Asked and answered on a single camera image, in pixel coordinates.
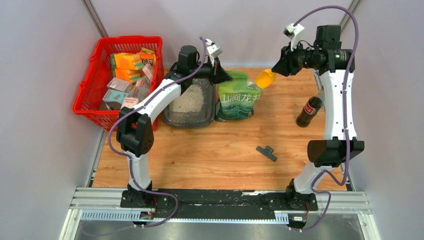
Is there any orange sponge pack lower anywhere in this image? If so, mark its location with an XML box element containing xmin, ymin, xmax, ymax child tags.
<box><xmin>112</xmin><ymin>68</ymin><xmax>142</xmax><ymax>83</ymax></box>

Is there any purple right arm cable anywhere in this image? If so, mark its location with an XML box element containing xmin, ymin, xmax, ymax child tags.
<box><xmin>291</xmin><ymin>5</ymin><xmax>360</xmax><ymax>232</ymax></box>

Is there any green litter bag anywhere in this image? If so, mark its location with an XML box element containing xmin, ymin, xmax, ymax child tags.
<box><xmin>214</xmin><ymin>70</ymin><xmax>263</xmax><ymax>122</ymax></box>

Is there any orange sponge pack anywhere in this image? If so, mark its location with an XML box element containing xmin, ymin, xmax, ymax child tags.
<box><xmin>110</xmin><ymin>52</ymin><xmax>144</xmax><ymax>70</ymax></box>
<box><xmin>112</xmin><ymin>68</ymin><xmax>142</xmax><ymax>83</ymax></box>

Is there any red plastic shopping basket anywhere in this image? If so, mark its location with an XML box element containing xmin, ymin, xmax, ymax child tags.
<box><xmin>72</xmin><ymin>35</ymin><xmax>164</xmax><ymax>131</ymax></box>

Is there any orange sponge pack upper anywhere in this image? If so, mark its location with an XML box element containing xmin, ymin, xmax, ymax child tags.
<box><xmin>110</xmin><ymin>52</ymin><xmax>144</xmax><ymax>70</ymax></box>

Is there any yellow patterned packet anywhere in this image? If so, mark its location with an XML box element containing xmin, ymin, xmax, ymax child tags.
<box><xmin>138</xmin><ymin>47</ymin><xmax>157</xmax><ymax>67</ymax></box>

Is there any yellow plastic scoop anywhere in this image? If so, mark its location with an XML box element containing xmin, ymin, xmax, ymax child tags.
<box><xmin>255</xmin><ymin>68</ymin><xmax>277</xmax><ymax>89</ymax></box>

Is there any dark cola bottle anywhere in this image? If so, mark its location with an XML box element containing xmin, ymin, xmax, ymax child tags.
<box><xmin>296</xmin><ymin>89</ymin><xmax>324</xmax><ymax>128</ymax></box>

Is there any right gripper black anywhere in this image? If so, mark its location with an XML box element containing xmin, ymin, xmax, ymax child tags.
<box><xmin>272</xmin><ymin>40</ymin><xmax>322</xmax><ymax>77</ymax></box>

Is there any white pink sponge box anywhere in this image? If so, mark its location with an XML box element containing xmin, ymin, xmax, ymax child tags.
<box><xmin>120</xmin><ymin>97</ymin><xmax>141</xmax><ymax>110</ymax></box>

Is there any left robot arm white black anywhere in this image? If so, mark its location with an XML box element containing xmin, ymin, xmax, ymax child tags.
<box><xmin>116</xmin><ymin>42</ymin><xmax>232</xmax><ymax>208</ymax></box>

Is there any teal grey box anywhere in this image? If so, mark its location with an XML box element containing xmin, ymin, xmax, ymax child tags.
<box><xmin>102</xmin><ymin>89</ymin><xmax>129</xmax><ymax>110</ymax></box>

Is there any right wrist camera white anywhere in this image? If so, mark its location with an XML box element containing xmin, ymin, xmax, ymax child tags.
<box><xmin>283</xmin><ymin>23</ymin><xmax>305</xmax><ymax>52</ymax></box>

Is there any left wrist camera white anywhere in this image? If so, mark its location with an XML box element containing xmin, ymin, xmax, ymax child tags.
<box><xmin>205</xmin><ymin>39</ymin><xmax>223</xmax><ymax>66</ymax></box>

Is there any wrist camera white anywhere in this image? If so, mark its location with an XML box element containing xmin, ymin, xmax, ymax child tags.
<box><xmin>205</xmin><ymin>39</ymin><xmax>223</xmax><ymax>66</ymax></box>
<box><xmin>283</xmin><ymin>23</ymin><xmax>305</xmax><ymax>52</ymax></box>

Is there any grey litter box tray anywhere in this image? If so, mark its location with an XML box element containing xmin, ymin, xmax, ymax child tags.
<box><xmin>161</xmin><ymin>78</ymin><xmax>216</xmax><ymax>128</ymax></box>

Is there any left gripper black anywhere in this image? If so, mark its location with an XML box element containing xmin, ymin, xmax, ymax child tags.
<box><xmin>189</xmin><ymin>55</ymin><xmax>232</xmax><ymax>86</ymax></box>

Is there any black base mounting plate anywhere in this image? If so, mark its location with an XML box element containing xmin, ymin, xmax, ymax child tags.
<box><xmin>120</xmin><ymin>188</ymin><xmax>318</xmax><ymax>220</ymax></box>

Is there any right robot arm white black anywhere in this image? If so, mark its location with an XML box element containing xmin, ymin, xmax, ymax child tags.
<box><xmin>272</xmin><ymin>23</ymin><xmax>365</xmax><ymax>210</ymax></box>

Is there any black bag clip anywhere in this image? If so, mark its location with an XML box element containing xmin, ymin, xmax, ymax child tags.
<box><xmin>256</xmin><ymin>145</ymin><xmax>277</xmax><ymax>162</ymax></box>

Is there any pink grey box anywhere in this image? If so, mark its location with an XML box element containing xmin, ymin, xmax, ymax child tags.
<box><xmin>106</xmin><ymin>77</ymin><xmax>133</xmax><ymax>93</ymax></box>

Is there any aluminium frame rail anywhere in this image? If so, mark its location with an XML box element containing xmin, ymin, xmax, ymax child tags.
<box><xmin>60</xmin><ymin>187</ymin><xmax>381</xmax><ymax>240</ymax></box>

